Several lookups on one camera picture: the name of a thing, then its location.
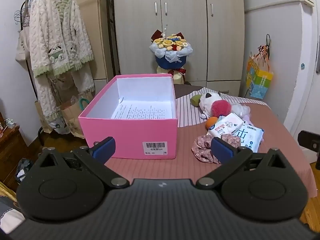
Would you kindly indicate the beige wardrobe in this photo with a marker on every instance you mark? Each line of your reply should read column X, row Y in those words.
column 185, row 17

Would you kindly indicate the floral scrunchie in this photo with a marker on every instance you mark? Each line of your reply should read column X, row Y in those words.
column 202, row 147

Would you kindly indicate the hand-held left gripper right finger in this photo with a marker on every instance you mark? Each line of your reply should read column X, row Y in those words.
column 222, row 150

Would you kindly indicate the cream fleece pajama jacket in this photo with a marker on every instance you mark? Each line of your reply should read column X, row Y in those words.
column 50, row 30

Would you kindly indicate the colourful gift bag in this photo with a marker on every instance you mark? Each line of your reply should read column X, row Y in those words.
column 260, row 82

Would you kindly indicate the pink cardboard box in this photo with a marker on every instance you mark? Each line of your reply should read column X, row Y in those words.
column 125, row 135

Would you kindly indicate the cream fleece pajama pants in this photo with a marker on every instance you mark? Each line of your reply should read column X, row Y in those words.
column 47, row 100

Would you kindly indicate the pink fluffy pompom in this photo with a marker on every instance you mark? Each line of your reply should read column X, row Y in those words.
column 221, row 108

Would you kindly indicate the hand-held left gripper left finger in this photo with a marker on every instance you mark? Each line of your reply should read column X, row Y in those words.
column 105, row 148

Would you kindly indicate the dark patterned shoe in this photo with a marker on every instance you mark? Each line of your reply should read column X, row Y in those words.
column 23, row 171

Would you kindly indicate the white pompom ball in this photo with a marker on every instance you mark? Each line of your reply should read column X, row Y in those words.
column 241, row 110

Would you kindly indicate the green ball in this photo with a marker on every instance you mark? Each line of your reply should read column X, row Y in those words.
column 195, row 101

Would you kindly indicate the white brown plush toy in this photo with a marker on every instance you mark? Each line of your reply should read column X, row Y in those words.
column 207, row 100

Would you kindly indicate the beige tall cabinet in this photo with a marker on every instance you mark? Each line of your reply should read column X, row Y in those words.
column 97, row 30

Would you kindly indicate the white printed shopping bag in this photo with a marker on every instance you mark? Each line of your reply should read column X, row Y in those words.
column 58, row 126

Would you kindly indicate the white pink tissue pack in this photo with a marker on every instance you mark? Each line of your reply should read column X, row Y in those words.
column 225, row 126

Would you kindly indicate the pink bedspread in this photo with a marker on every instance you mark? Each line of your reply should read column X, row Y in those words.
column 275, row 135

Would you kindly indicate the brown paper bag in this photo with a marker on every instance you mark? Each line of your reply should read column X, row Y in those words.
column 70, row 120

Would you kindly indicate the printed paper sheet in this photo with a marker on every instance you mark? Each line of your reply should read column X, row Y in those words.
column 145, row 110

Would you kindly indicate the wooden nightstand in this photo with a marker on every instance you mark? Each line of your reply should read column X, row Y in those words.
column 12, row 150

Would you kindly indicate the white blue wipes pack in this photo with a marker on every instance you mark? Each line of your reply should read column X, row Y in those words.
column 250, row 136

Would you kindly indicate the black clothes rack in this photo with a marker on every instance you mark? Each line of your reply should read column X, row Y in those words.
column 40, row 136

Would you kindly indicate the flower bouquet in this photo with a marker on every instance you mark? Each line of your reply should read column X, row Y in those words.
column 170, row 60

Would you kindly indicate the orange ball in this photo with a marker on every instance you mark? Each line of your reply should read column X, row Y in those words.
column 210, row 122

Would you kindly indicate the canvas tote bag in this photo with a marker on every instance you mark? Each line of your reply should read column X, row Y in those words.
column 21, row 50

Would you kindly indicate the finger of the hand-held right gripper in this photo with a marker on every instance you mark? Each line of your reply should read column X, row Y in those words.
column 310, row 140

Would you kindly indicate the striped bed sheet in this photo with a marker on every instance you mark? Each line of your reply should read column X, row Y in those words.
column 187, row 110

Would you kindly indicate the teal paper bag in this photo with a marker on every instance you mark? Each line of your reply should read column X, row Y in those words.
column 80, row 103

